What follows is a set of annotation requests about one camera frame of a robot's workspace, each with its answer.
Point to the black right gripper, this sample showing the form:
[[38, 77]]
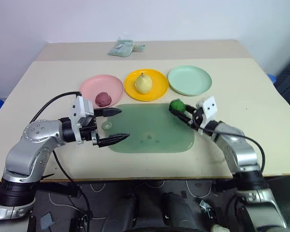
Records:
[[197, 119]]

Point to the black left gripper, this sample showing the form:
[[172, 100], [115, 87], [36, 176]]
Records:
[[88, 134]]

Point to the green fuzzy ball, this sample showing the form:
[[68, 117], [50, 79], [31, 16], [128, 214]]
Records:
[[177, 105]]

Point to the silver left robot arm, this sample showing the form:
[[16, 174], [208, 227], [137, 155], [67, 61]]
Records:
[[33, 142]]

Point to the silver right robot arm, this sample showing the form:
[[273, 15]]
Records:
[[241, 154]]

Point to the light green plate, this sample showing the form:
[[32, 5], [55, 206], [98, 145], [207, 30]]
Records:
[[189, 79]]

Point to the yellow plate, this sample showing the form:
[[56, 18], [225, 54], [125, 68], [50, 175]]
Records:
[[159, 84]]

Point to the pink plate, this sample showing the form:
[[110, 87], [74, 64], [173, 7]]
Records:
[[101, 84]]

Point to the dark red ball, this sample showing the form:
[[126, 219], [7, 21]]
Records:
[[103, 99]]

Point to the translucent green tray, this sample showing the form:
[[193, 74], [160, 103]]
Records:
[[147, 128]]

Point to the yellow pear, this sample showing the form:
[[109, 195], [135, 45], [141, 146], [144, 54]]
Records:
[[143, 84]]

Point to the green white plastic packet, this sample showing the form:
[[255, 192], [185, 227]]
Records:
[[119, 48]]

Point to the small crumpled pale packet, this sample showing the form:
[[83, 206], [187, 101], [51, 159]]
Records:
[[139, 47]]

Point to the black bar under table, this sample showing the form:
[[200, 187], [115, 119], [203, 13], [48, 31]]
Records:
[[55, 189]]

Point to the dark rounded shape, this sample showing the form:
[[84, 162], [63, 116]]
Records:
[[178, 210], [120, 212]]

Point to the small blue object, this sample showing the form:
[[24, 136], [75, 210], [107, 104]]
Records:
[[272, 78]]

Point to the silver metal clip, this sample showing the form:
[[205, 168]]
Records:
[[205, 206]]

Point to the grey square pad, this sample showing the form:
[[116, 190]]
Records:
[[47, 220]]

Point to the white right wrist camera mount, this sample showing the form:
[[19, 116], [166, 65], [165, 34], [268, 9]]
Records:
[[209, 107]]

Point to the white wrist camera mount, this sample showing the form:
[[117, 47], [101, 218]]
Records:
[[83, 107], [209, 107]]

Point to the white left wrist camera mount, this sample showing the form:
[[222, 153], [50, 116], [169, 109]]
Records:
[[83, 107]]

